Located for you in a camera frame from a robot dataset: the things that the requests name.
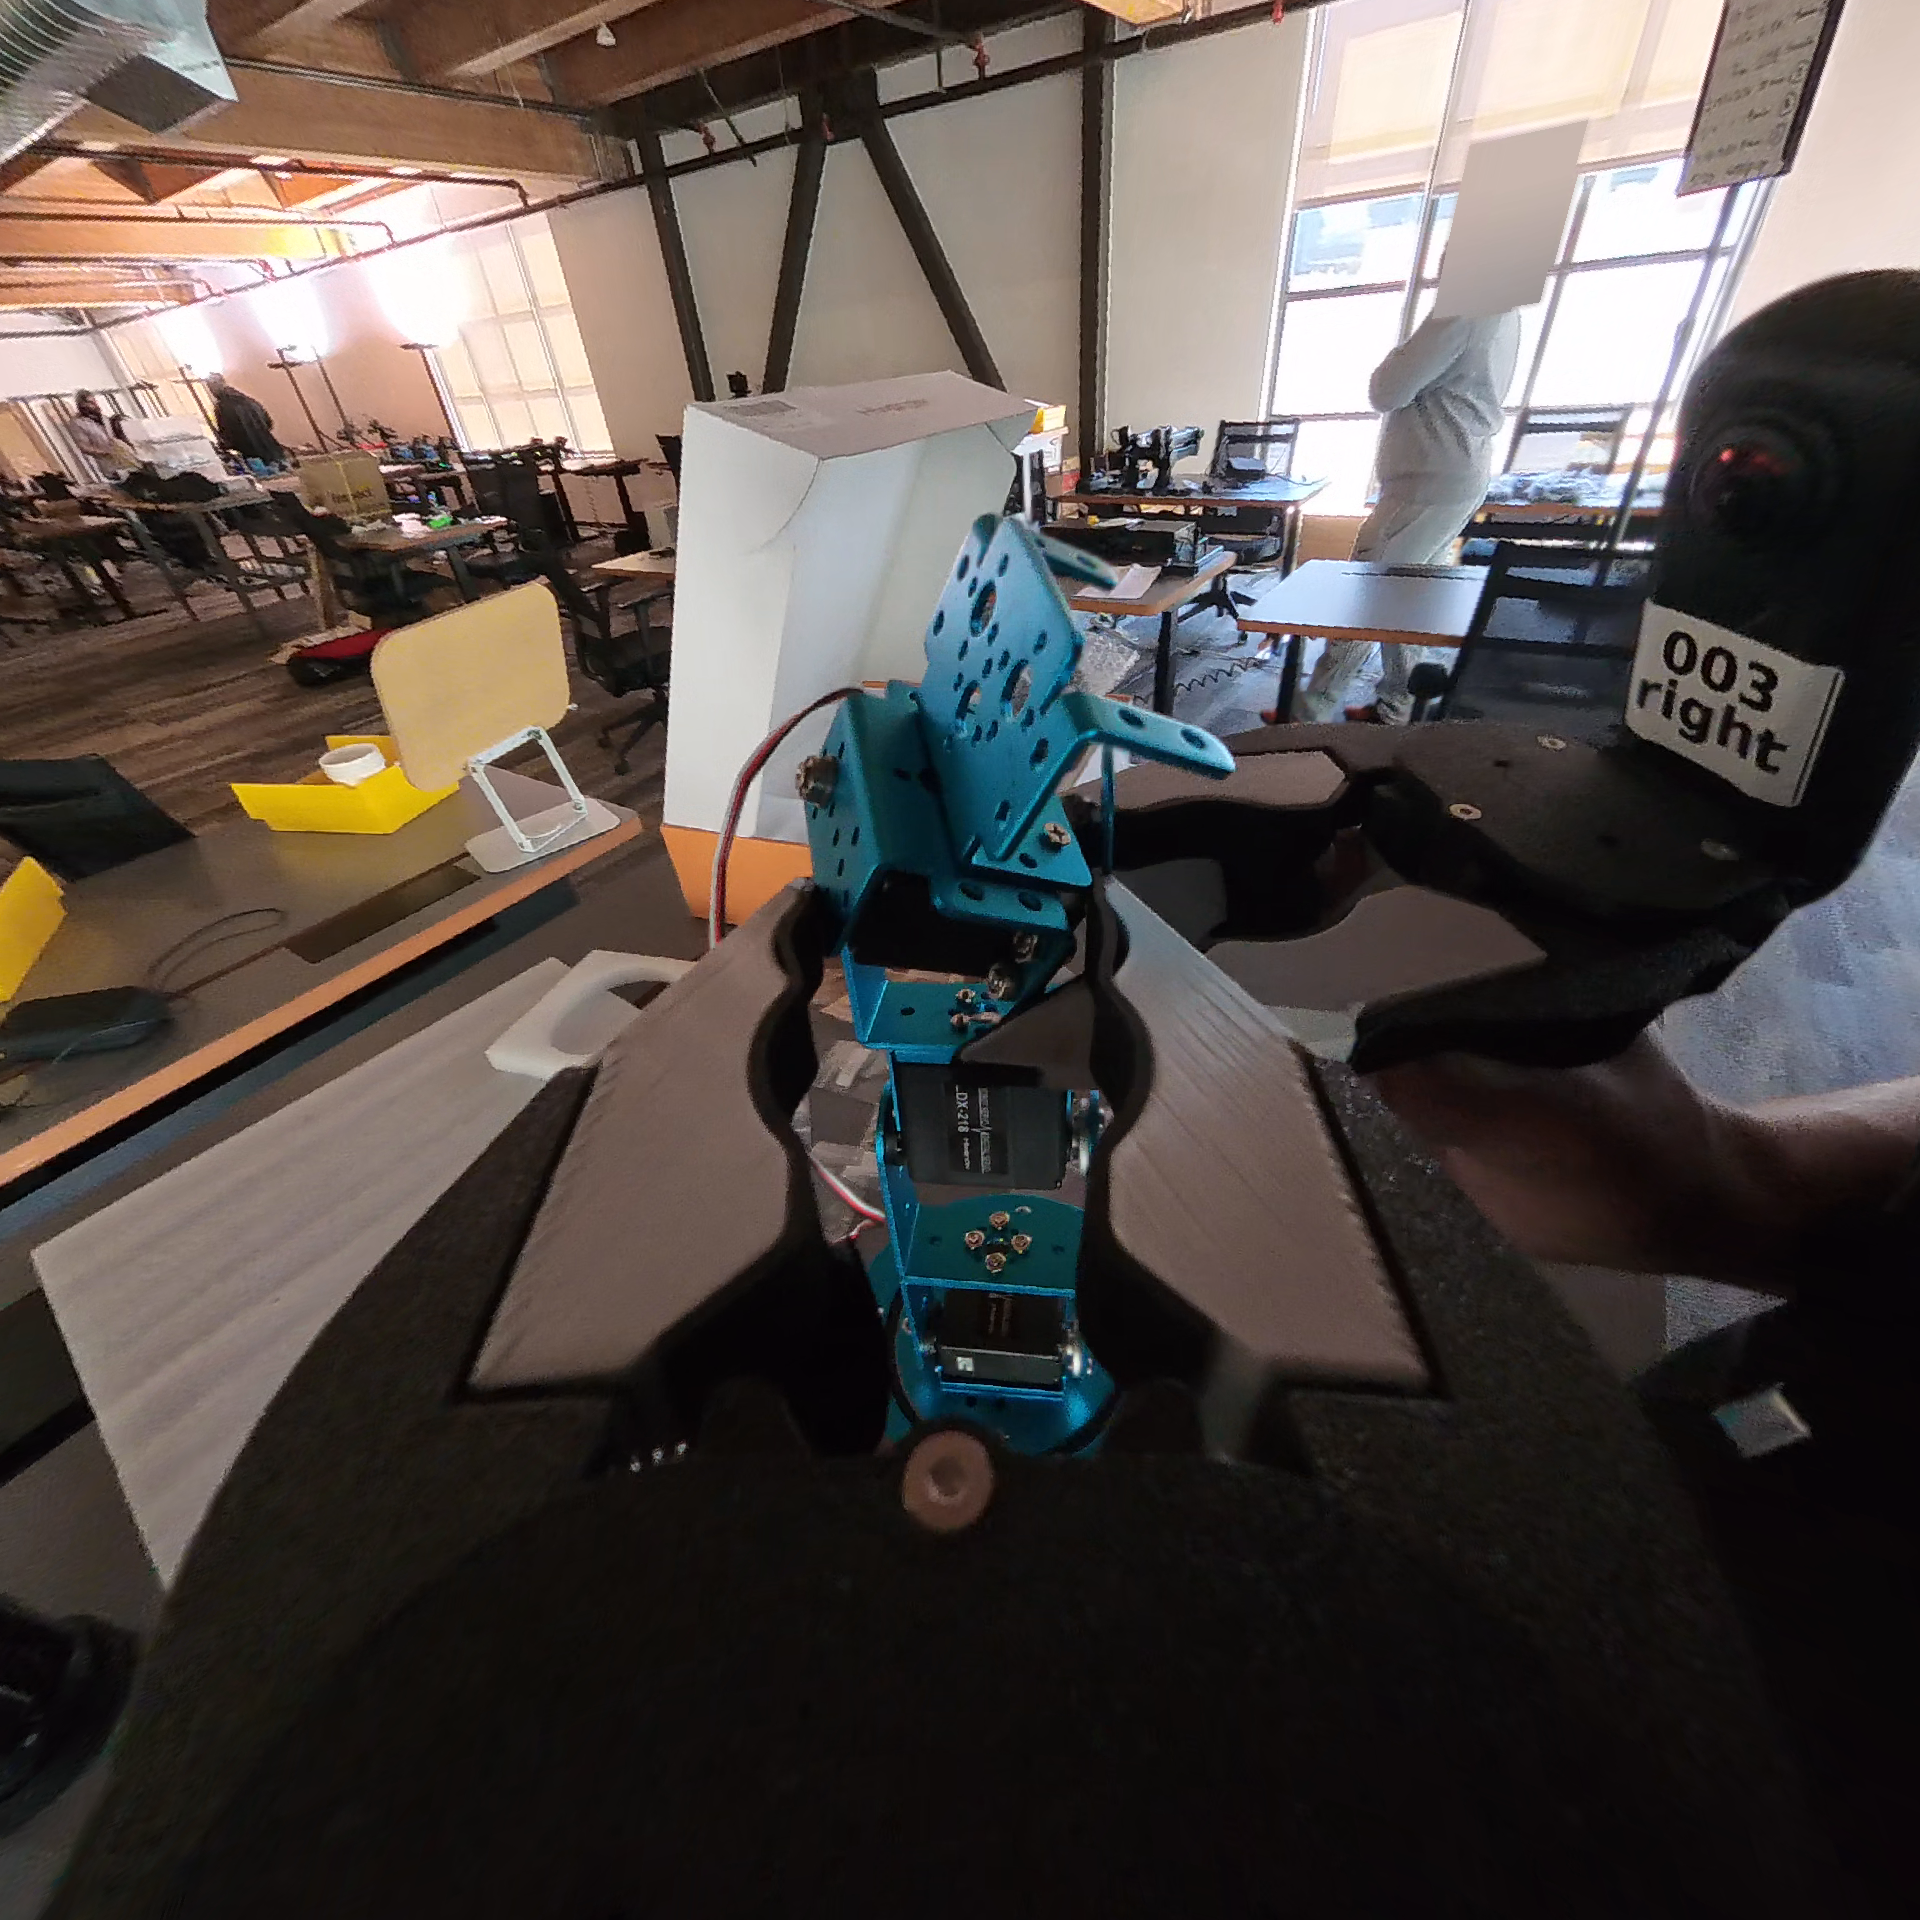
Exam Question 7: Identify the grey hanging panel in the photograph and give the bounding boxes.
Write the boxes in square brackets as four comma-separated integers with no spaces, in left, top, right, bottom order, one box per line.
[1674,0,1850,200]

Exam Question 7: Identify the background office desks and chairs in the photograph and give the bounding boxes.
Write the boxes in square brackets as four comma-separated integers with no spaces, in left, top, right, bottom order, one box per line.
[0,422,679,779]

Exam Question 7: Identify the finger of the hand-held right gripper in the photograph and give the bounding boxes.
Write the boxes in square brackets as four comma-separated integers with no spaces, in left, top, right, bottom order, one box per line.
[1101,745,1401,891]
[1197,881,1550,1025]

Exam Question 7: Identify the yellow plastic bin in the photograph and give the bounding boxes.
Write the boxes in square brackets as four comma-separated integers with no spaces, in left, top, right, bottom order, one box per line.
[0,854,72,1002]
[227,759,459,835]

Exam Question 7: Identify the red white black servo cable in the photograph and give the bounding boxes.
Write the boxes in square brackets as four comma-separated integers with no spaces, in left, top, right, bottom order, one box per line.
[707,682,891,1247]

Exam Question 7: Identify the silver ventilation duct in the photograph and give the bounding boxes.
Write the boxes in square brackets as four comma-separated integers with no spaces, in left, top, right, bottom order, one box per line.
[0,0,245,169]

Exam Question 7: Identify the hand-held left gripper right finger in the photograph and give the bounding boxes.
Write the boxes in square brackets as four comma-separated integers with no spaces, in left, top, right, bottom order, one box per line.
[1078,881,1432,1465]

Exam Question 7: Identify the wooden panel on clear stand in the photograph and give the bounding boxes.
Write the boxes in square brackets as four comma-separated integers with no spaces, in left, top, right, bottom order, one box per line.
[364,576,627,875]

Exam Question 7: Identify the blue servo bracket assembly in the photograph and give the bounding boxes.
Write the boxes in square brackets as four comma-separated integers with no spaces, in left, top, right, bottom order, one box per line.
[793,513,1241,1054]

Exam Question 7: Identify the large grid window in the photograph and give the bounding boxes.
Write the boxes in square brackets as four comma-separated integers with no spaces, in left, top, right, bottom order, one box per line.
[1263,141,1777,505]

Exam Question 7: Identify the person's right forearm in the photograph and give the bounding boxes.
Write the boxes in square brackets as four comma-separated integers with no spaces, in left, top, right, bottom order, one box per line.
[1793,1101,1920,1306]

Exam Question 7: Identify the white foam sheet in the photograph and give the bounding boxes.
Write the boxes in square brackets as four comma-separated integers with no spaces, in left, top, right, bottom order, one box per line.
[29,958,603,1585]

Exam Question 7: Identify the neighbouring grey desk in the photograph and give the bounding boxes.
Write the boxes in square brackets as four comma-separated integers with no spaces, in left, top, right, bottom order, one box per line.
[0,801,650,1203]

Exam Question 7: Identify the dark grey desk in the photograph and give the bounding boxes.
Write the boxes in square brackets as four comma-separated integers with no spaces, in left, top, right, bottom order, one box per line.
[0,840,1674,1920]

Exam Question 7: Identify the white foam piece with hole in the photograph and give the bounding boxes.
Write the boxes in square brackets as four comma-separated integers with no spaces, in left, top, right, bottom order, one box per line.
[484,950,701,1076]

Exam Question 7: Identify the person's right hand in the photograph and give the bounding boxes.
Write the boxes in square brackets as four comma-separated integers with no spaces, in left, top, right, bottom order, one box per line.
[1379,1035,1804,1285]

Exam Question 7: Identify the long workbench with equipment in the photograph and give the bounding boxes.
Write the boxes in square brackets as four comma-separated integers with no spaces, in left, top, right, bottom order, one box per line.
[1033,417,1331,604]

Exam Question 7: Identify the black mesh office chair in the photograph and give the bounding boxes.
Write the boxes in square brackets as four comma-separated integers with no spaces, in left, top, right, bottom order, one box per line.
[1409,536,1653,726]

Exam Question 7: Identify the black computer mouse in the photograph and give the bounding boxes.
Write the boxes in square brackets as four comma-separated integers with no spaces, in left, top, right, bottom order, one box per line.
[0,983,177,1062]

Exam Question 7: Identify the orange and white cardboard box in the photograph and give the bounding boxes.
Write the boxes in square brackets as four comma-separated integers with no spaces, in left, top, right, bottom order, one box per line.
[660,376,1054,926]

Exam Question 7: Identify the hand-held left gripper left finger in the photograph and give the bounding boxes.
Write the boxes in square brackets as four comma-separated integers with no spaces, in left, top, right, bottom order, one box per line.
[462,881,891,1455]

